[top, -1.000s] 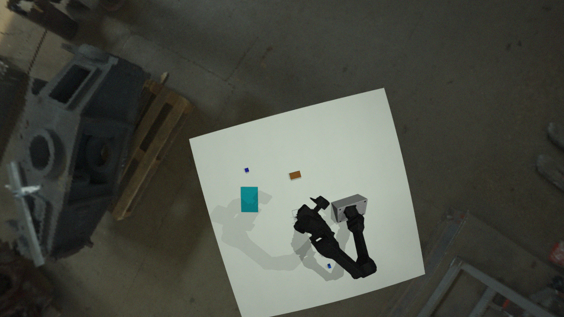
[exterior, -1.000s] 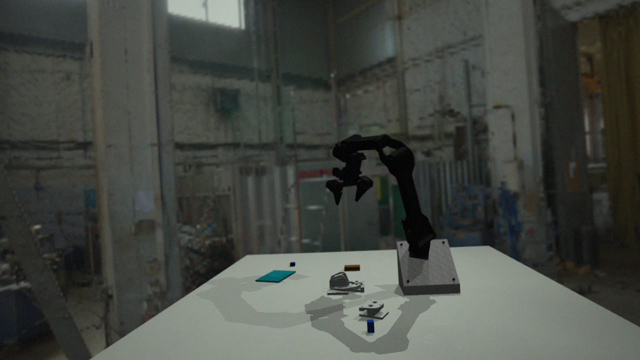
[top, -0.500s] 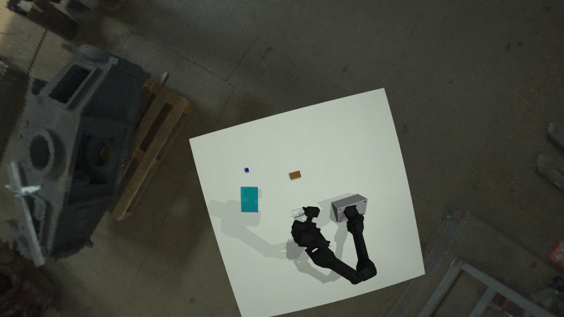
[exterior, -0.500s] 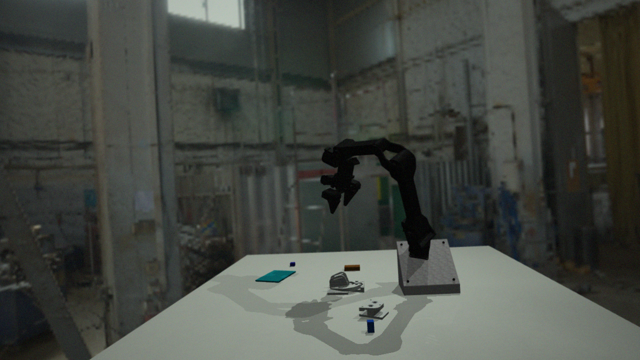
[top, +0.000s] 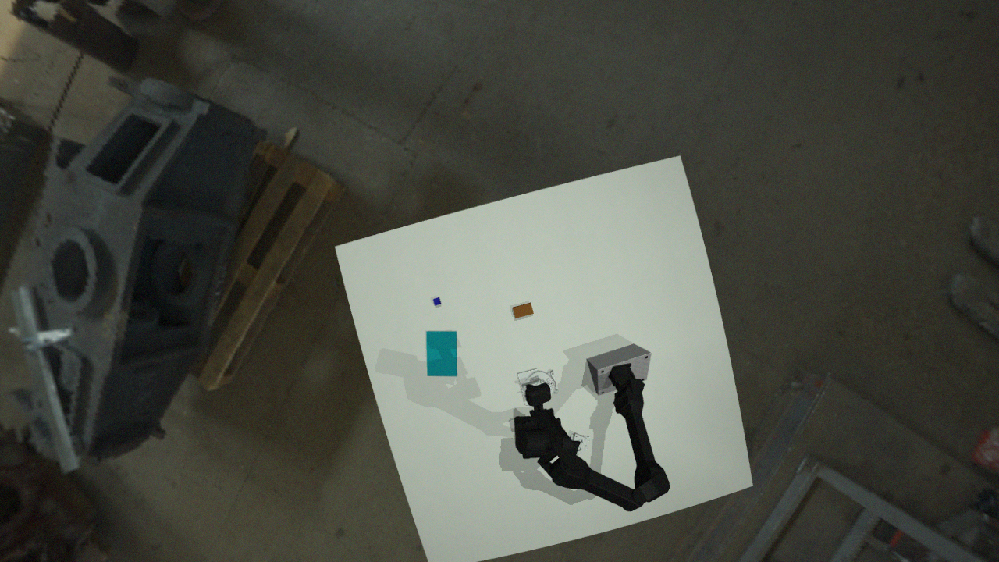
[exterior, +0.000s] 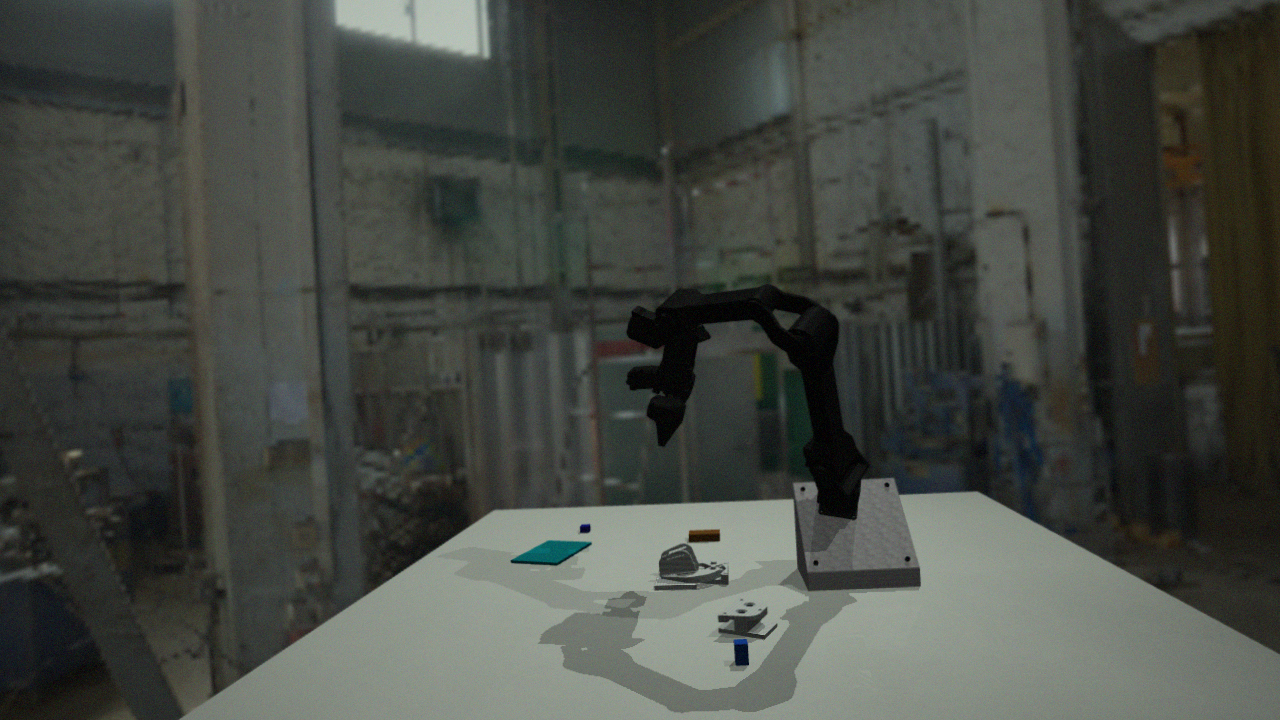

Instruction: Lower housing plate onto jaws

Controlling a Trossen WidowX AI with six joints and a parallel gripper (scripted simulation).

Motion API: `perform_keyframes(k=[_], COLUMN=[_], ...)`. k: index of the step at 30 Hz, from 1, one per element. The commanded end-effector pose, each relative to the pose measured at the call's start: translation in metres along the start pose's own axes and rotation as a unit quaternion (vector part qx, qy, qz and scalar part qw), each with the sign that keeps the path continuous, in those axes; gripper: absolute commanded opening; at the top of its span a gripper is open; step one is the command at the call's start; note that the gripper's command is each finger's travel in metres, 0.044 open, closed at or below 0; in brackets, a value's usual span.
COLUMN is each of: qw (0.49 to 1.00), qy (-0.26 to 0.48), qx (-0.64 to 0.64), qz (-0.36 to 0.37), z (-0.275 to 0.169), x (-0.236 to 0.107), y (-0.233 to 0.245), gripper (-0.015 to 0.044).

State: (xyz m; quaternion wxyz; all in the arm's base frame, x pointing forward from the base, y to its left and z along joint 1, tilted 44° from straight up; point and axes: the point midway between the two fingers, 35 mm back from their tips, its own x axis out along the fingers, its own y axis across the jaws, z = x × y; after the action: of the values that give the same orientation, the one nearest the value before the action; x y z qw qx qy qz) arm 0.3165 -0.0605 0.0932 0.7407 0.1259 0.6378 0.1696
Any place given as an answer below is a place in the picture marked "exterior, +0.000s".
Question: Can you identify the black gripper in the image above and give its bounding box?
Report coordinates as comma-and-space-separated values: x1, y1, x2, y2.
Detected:
646, 356, 695, 447

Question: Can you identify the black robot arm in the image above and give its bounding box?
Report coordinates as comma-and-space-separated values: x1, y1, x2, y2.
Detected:
626, 284, 870, 520

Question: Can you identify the teal rectangular plate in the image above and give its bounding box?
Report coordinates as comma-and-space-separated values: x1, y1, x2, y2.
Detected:
511, 541, 593, 565

